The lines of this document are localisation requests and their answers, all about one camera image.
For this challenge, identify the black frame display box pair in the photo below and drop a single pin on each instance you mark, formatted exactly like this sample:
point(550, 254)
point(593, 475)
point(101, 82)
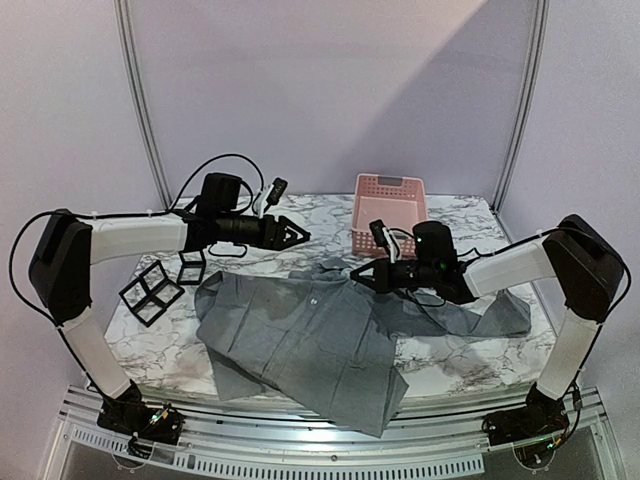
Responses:
point(149, 295)

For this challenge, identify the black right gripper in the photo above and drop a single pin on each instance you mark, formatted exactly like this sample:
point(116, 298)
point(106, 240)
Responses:
point(387, 276)

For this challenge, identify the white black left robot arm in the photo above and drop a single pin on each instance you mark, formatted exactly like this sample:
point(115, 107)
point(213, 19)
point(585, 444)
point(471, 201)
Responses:
point(71, 245)

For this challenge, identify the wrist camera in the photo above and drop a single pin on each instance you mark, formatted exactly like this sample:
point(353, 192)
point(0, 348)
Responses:
point(269, 196)
point(384, 238)

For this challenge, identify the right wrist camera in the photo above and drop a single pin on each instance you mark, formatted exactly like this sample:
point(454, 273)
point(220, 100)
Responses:
point(384, 238)

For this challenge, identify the left aluminium corner post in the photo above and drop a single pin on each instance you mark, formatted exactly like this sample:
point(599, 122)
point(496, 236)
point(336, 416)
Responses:
point(136, 85)

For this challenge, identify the pink perforated plastic basket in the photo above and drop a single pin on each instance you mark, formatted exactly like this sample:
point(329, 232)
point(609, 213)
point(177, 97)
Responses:
point(400, 202)

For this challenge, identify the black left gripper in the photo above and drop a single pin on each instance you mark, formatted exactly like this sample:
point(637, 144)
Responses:
point(278, 242)

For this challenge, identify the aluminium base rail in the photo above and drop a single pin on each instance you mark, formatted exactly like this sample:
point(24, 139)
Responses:
point(273, 438)

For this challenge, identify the right aluminium corner post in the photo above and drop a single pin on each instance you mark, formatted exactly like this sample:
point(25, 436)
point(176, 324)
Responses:
point(524, 104)

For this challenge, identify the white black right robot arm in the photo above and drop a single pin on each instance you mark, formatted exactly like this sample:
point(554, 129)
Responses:
point(593, 279)

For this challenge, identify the grey button-up shirt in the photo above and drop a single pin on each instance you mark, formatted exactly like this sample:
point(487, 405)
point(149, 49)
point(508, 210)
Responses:
point(327, 342)

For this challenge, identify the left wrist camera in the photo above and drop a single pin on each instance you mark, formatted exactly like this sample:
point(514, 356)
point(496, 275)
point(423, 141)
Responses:
point(269, 196)

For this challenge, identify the aluminium corner post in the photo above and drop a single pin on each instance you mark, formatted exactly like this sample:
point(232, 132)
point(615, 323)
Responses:
point(524, 104)
point(136, 85)

